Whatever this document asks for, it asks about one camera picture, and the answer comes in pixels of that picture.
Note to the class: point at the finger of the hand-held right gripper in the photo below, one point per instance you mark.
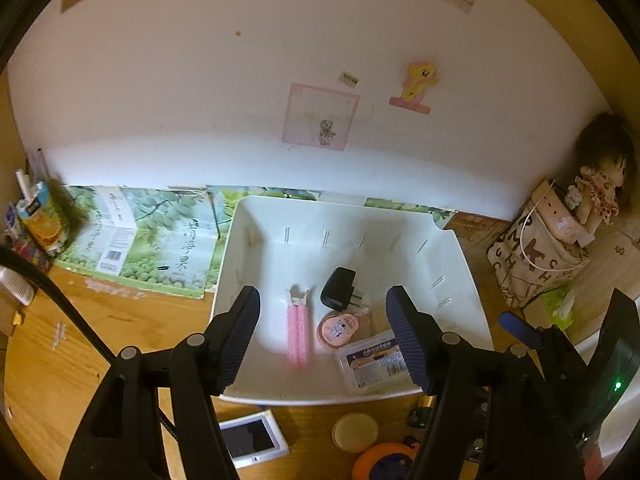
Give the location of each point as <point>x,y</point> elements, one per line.
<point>520,329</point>

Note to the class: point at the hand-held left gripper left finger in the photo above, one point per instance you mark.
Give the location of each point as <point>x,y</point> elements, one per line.
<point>240,340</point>

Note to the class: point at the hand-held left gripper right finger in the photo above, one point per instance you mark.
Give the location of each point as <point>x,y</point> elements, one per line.
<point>412,345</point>

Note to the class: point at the clear labelled plastic box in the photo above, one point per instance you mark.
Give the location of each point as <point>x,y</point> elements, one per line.
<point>370,360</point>

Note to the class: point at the pink hair clip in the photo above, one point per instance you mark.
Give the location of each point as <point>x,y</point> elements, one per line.
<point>298,330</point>

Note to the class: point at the dark green perfume bottle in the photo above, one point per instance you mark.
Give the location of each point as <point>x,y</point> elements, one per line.
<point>417,417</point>

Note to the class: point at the pink correction tape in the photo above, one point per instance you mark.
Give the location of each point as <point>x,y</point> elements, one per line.
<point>337,330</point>

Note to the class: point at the white plastic bin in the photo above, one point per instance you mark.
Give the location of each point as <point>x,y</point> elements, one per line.
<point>280,270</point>

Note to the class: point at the black charger plug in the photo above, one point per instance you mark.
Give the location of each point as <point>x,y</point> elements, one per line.
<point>337,287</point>

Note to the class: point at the small white digital camera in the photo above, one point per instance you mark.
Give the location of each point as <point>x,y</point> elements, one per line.
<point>250,437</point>

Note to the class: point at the beige round compact case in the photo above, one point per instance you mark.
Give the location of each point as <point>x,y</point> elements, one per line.
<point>356,432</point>

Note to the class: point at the orange round tape measure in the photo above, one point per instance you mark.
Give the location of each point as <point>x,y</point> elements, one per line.
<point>380,462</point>

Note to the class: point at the green tissue pack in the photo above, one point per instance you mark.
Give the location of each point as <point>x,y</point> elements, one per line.
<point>560,310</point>

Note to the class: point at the letter-printed fabric bag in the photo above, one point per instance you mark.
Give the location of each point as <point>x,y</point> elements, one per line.
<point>525,270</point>

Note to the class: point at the brown printed cardboard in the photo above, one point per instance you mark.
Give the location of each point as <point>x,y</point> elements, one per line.
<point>480,232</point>

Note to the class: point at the white power adapter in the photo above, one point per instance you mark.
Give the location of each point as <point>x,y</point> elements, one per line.
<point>587,240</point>

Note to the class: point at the pink pouch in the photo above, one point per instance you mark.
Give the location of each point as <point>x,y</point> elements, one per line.
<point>555,217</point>

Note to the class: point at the small white plush charm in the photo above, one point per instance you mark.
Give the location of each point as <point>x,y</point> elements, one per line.
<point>573,196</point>

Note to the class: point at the brown-haired plush doll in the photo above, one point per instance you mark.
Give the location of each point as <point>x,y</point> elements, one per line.
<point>610,167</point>

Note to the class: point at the orange juice carton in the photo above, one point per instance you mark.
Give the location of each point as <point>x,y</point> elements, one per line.
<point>42,225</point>

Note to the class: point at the white spray bottle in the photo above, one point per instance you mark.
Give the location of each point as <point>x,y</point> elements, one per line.
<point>17,285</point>

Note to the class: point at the pink paper note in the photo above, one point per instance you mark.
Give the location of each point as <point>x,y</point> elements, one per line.
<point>320,115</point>

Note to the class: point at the yellow pony sticker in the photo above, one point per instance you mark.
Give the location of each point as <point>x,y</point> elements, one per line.
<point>417,85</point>

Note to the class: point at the wooden desk hutch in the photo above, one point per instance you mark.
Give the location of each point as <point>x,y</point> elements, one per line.
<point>550,10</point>

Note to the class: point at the small dark wall sticker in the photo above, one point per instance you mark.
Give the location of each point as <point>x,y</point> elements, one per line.
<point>350,78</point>

